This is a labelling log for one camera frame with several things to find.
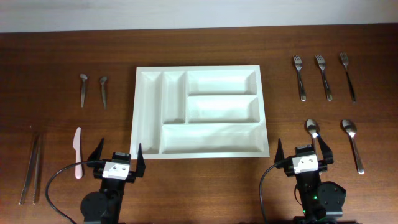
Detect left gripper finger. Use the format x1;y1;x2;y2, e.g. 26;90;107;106
87;138;104;161
135;144;146;178

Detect steel fork dark handle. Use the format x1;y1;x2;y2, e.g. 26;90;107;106
339;52;356;103

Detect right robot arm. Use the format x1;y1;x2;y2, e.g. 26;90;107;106
274;136;346;223

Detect pink plastic knife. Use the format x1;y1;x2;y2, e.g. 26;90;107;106
73;127;83;179

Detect small steel spoon right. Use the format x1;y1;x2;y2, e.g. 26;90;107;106
100;77;108;109

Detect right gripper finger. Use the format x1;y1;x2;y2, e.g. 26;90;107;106
274;139;285;169
317;135;334;164

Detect steel tongs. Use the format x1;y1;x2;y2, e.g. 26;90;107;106
18;134;41;206

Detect white plastic cutlery tray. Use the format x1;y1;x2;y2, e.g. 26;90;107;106
130;65;270;159

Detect small steel spoon left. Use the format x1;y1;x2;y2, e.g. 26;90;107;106
80;74;88;108

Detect small steel spoon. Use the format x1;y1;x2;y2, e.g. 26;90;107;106
100;77;108;109
80;74;88;108

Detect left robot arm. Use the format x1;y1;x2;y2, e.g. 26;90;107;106
80;139;146;224

